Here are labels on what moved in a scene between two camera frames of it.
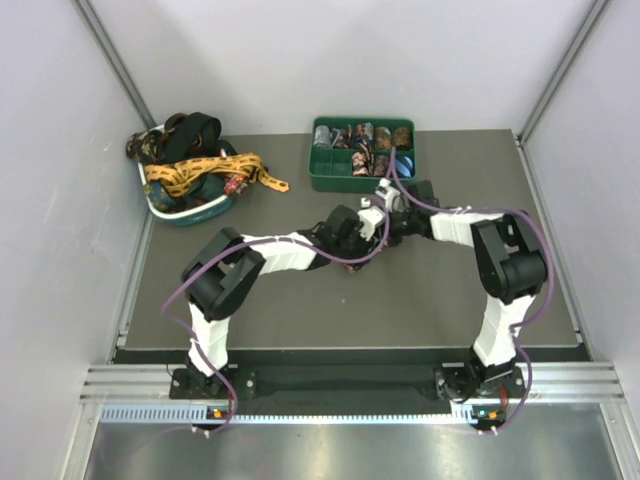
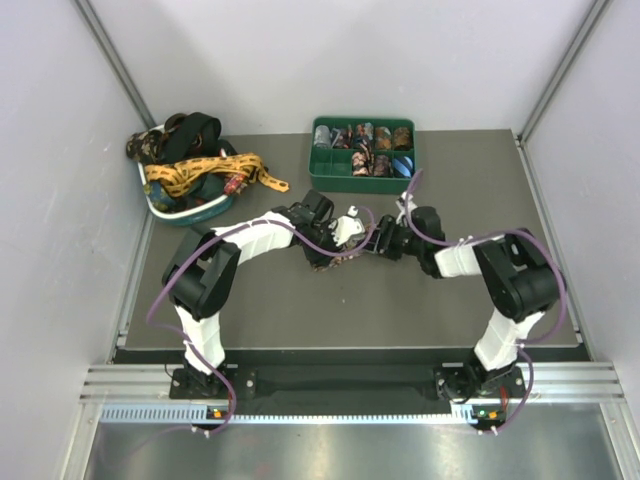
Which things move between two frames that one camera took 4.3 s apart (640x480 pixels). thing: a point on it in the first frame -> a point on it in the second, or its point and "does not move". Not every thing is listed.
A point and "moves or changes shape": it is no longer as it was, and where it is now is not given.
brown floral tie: (358, 266) moves or changes shape
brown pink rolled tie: (381, 165) does not move
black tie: (193, 134) does not move
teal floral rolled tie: (363, 136) does not move
